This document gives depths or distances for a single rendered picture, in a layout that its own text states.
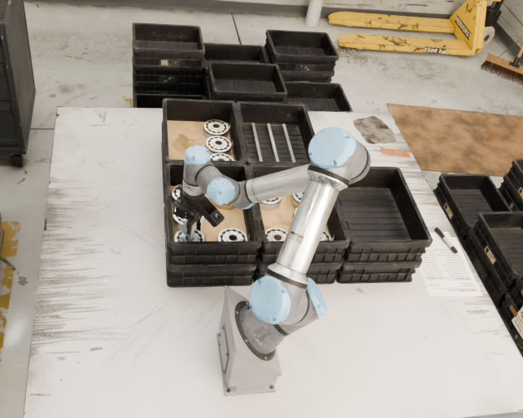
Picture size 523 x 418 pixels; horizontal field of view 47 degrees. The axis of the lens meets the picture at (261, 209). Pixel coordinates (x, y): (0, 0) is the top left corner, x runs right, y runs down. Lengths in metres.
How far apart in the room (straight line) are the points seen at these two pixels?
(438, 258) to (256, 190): 0.91
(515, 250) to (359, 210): 1.08
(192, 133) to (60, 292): 0.85
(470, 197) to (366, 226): 1.35
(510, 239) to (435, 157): 1.15
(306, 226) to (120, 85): 2.88
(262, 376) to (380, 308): 0.57
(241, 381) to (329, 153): 0.72
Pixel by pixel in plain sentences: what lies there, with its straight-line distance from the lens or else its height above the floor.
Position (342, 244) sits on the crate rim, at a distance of 2.01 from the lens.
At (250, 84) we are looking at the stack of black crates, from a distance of 3.48.
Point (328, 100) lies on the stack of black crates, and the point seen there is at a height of 0.38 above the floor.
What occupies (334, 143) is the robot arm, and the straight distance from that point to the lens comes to 1.54.
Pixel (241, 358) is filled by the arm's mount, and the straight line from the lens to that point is 1.71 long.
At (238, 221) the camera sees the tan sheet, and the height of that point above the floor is 0.83.
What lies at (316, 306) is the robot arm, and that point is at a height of 1.05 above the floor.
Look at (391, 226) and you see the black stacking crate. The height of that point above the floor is 0.83.
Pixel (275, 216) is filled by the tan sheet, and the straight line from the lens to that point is 2.17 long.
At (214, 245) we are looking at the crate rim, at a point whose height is 0.93.
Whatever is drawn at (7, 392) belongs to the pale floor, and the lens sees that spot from 2.72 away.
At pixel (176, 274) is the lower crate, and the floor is 0.77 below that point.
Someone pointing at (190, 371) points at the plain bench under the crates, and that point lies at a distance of 1.90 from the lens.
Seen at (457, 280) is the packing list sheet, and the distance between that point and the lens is 2.39.
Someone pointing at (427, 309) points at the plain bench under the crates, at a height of 0.70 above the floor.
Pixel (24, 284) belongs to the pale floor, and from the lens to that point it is 3.03.
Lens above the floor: 2.34
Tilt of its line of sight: 43 degrees down
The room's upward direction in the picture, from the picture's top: 12 degrees clockwise
